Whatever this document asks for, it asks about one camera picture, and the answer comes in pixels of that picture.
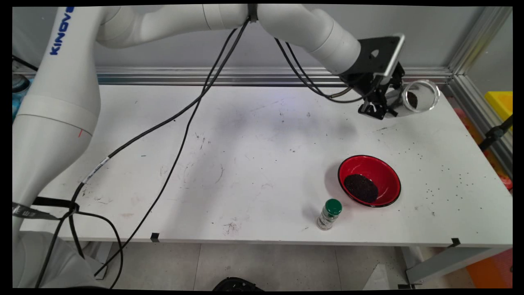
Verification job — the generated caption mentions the blue plastic package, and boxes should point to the blue plastic package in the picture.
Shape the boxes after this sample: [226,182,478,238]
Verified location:
[12,90,31,121]

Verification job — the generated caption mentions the black clamp rod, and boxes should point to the black clamp rod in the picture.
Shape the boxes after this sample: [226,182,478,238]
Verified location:
[478,116,513,151]

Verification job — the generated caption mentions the aluminium frame post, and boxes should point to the aluminium frame post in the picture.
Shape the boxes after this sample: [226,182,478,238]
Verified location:
[447,6,513,76]

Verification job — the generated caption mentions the short aluminium frame rail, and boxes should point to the short aluminium frame rail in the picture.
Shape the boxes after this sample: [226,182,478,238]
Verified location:
[447,75,513,177]

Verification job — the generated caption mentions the grey robot base mount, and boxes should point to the grey robot base mount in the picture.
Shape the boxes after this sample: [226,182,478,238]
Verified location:
[12,231,109,288]

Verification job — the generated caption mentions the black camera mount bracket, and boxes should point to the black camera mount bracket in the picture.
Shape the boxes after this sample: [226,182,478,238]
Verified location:
[355,36,404,79]

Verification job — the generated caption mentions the red bowl black rim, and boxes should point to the red bowl black rim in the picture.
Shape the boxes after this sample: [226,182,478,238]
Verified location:
[338,155,402,208]

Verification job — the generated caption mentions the clear plastic jar black seeds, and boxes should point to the clear plastic jar black seeds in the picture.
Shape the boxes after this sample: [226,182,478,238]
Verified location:
[386,79,441,118]

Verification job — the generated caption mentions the black seed pile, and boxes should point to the black seed pile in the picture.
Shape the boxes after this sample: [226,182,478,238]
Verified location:
[343,173,379,204]

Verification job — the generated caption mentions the grey printed strap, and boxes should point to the grey printed strap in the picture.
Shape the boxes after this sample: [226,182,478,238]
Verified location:
[12,203,64,222]

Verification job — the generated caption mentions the grey metal table leg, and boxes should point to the grey metal table leg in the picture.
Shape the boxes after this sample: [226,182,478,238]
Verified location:
[398,246,512,289]
[88,242,113,280]

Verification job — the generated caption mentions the long aluminium frame rail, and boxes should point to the long aluminium frame rail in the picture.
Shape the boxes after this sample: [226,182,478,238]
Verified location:
[12,67,453,87]

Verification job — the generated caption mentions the orange red foam mat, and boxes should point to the orange red foam mat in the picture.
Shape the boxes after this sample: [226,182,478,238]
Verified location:
[452,107,513,193]

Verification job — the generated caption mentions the thick black cable white label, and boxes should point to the thick black cable white label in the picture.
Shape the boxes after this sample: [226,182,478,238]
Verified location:
[35,18,371,288]

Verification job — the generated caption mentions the thin black cable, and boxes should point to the thin black cable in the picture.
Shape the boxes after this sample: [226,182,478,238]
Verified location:
[68,18,353,289]

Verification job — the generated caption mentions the yellow plastic box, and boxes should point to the yellow plastic box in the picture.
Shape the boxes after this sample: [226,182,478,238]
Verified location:
[485,91,513,132]

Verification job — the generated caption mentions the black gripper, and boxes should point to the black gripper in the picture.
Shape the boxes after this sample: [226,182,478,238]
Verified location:
[339,61,407,120]

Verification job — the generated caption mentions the spice bottle green cap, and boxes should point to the spice bottle green cap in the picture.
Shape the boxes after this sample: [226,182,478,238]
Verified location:
[316,198,343,231]

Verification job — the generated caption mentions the black background cable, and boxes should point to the black background cable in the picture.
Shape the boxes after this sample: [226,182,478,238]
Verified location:
[12,54,40,73]

